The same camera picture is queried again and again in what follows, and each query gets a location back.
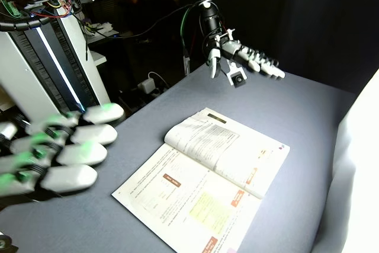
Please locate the black curtain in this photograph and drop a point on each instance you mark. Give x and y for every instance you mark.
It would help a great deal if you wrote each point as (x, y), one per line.
(311, 13)

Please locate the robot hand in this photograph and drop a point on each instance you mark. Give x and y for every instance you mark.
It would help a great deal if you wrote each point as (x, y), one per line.
(237, 50)
(83, 152)

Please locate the illustrated book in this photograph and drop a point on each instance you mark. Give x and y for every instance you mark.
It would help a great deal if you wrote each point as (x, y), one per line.
(183, 182)

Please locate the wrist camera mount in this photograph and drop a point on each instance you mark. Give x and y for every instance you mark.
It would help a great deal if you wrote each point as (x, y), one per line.
(238, 78)
(5, 242)

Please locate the grey table cloth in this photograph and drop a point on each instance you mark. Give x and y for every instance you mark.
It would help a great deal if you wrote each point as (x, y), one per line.
(296, 110)

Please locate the white desk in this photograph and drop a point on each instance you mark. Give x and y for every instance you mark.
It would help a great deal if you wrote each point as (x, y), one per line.
(99, 57)

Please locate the white power adapter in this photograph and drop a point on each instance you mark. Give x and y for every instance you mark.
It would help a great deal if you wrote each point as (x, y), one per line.
(148, 84)

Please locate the white robot body column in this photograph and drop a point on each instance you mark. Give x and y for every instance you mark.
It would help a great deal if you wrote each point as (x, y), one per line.
(17, 87)

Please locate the white cloth pile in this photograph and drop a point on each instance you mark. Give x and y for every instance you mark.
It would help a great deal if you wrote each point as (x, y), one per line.
(100, 28)

